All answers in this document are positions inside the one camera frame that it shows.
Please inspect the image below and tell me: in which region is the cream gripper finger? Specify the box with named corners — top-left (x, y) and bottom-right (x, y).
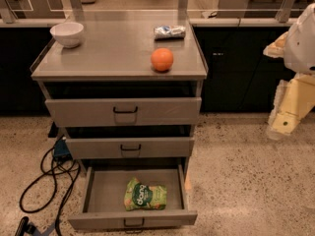
top-left (263, 31), bottom-right (287, 58)

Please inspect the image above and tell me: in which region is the green rice chip bag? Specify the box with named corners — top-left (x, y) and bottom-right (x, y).
top-left (124, 177), bottom-right (167, 211)

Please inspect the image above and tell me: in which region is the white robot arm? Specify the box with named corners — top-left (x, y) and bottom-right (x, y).
top-left (263, 4), bottom-right (315, 140)

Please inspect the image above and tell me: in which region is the grey drawer cabinet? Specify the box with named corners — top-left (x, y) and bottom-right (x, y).
top-left (29, 9), bottom-right (209, 179)

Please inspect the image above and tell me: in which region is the grey top drawer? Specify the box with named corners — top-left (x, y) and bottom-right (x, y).
top-left (46, 82), bottom-right (201, 127)

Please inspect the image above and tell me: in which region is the grey drawer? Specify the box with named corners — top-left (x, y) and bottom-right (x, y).
top-left (69, 164), bottom-right (197, 231)
top-left (46, 82), bottom-right (201, 127)
top-left (66, 125), bottom-right (194, 159)

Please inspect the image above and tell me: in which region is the grey middle drawer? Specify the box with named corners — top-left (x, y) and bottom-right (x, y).
top-left (66, 125), bottom-right (194, 159)

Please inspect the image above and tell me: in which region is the grey bottom drawer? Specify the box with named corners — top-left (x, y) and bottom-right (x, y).
top-left (69, 164), bottom-right (197, 231)

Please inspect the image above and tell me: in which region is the silver blue snack packet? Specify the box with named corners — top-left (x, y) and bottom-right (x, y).
top-left (154, 26), bottom-right (186, 40)

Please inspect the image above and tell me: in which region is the orange fruit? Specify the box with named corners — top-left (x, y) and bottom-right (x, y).
top-left (151, 48), bottom-right (173, 72)

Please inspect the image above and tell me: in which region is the white ceramic bowl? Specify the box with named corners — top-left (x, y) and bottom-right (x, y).
top-left (50, 22), bottom-right (84, 48)

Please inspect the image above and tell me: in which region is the blue power box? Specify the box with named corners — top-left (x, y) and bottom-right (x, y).
top-left (53, 139), bottom-right (71, 160)

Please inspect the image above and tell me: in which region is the glass partition with posts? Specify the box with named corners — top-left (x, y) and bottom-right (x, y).
top-left (1, 0), bottom-right (314, 25)

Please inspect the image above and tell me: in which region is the black tool on floor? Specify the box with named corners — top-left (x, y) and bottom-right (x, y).
top-left (14, 216), bottom-right (41, 236)

